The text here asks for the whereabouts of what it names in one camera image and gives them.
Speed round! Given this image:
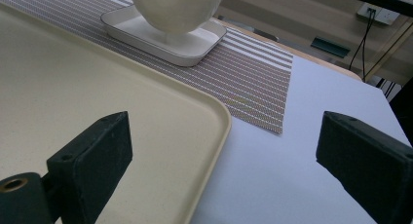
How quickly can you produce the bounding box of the white rectangular plate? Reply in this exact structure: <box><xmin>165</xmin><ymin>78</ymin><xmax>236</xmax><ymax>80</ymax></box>
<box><xmin>99</xmin><ymin>4</ymin><xmax>228</xmax><ymax>68</ymax></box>

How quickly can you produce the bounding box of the black curtain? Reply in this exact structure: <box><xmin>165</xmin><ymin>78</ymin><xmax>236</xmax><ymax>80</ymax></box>
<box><xmin>389</xmin><ymin>77</ymin><xmax>413</xmax><ymax>147</ymax></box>

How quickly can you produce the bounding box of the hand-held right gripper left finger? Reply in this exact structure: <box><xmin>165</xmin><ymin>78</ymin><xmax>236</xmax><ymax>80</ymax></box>
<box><xmin>46</xmin><ymin>110</ymin><xmax>133</xmax><ymax>224</ymax></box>

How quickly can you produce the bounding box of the striped woven placemat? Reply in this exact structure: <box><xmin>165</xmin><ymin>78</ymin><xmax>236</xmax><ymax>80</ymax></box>
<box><xmin>0</xmin><ymin>0</ymin><xmax>294</xmax><ymax>135</ymax></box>

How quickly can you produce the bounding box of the black power cable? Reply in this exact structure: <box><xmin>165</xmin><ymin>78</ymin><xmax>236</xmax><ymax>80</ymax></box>
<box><xmin>349</xmin><ymin>9</ymin><xmax>375</xmax><ymax>82</ymax></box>

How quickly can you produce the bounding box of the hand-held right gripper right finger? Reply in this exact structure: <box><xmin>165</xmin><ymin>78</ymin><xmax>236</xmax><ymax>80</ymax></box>
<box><xmin>316</xmin><ymin>110</ymin><xmax>413</xmax><ymax>224</ymax></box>

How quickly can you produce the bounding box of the cream plastic tray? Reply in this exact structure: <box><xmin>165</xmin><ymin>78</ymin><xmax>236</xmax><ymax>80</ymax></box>
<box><xmin>0</xmin><ymin>2</ymin><xmax>233</xmax><ymax>224</ymax></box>

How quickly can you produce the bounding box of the white wall socket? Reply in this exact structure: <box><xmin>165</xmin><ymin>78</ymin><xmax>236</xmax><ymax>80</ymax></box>
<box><xmin>357</xmin><ymin>2</ymin><xmax>401</xmax><ymax>26</ymax></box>

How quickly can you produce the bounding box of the beige wooden cabinet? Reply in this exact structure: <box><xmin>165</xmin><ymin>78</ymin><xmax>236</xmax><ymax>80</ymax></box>
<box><xmin>213</xmin><ymin>0</ymin><xmax>413</xmax><ymax>87</ymax></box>

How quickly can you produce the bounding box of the cream ceramic bowl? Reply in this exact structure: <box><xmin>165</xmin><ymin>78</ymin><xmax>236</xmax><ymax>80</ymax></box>
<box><xmin>129</xmin><ymin>0</ymin><xmax>228</xmax><ymax>36</ymax></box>

